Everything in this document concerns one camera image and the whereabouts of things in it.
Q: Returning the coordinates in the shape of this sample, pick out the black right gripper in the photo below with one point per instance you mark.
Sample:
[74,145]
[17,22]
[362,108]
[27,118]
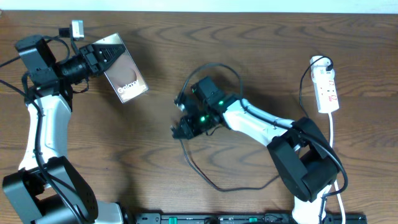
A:
[185,122]

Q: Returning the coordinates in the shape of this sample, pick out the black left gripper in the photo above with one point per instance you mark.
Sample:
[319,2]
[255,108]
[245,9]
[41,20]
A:
[92,55]

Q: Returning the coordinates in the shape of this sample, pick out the white power strip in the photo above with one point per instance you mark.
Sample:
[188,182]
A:
[323,78]

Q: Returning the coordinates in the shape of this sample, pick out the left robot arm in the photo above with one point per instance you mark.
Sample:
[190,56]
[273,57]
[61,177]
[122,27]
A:
[47,188]

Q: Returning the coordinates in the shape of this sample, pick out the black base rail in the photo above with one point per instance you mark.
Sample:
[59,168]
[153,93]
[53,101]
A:
[273,217]

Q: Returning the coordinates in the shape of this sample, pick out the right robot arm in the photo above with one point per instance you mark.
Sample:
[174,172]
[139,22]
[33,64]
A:
[304,160]

